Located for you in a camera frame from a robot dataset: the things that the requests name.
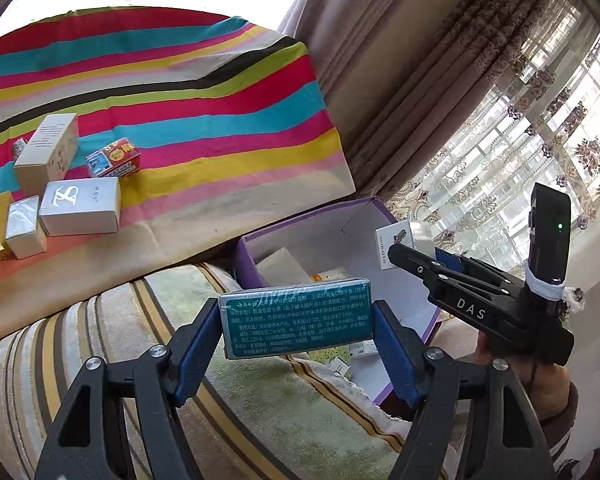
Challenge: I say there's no silver white logo box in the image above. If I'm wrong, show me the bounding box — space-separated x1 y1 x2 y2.
38 176 121 236

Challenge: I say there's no brown curtain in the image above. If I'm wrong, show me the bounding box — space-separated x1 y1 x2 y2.
277 0 596 206

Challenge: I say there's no colourful striped cloth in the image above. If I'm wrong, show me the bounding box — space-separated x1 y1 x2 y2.
0 7 357 348

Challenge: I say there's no person's right forearm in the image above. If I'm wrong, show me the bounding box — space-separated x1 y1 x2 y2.
547 382 600 480

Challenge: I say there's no white box silver top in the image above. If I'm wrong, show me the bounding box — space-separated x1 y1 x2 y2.
375 220 434 271

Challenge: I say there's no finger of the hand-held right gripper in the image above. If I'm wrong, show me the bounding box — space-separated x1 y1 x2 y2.
387 242 512 292
434 247 464 273

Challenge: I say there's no silver foil box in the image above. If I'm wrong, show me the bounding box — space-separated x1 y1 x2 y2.
4 195 48 260

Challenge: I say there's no beige striped plush blanket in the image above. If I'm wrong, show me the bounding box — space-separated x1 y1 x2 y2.
0 262 461 480

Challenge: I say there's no tall white box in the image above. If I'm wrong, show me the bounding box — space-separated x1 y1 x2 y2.
257 246 315 291

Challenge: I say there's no person's right hand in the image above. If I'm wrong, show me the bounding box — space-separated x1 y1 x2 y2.
475 331 572 418

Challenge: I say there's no floral lace curtain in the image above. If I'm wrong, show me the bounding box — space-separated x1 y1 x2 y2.
380 10 600 286

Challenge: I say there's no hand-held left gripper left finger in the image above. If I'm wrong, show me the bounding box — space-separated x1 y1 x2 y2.
34 297 226 480

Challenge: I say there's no large white text box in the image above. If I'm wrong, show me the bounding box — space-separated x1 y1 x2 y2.
13 113 80 196

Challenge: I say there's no purple cardboard box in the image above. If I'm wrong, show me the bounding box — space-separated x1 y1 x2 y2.
236 196 443 406

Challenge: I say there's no teal box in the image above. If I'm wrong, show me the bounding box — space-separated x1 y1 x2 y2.
218 277 374 360

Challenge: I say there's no orange and white box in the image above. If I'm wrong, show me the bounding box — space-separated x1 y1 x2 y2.
312 269 351 284

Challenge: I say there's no red and blue box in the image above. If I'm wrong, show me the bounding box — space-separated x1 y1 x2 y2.
85 137 142 180

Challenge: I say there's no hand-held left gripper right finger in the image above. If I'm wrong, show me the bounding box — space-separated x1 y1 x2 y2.
372 299 556 480

